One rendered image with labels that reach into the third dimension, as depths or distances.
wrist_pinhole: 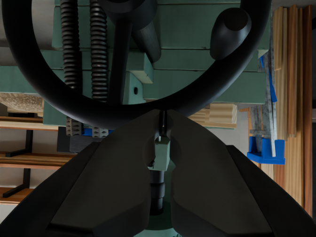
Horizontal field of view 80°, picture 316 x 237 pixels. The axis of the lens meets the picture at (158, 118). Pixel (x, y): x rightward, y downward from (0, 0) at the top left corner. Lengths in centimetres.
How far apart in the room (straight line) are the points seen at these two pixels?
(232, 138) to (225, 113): 268
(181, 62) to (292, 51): 150
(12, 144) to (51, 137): 57
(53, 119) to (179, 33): 28
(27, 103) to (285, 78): 168
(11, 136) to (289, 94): 343
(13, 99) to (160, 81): 34
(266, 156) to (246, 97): 93
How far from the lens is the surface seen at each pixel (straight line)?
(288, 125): 179
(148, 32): 29
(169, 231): 54
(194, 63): 39
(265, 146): 129
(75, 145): 33
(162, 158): 50
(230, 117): 39
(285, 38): 189
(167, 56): 39
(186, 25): 42
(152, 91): 38
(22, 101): 54
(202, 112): 53
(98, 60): 29
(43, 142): 325
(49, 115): 34
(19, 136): 343
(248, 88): 40
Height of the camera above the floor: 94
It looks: 1 degrees down
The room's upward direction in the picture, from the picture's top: 177 degrees counter-clockwise
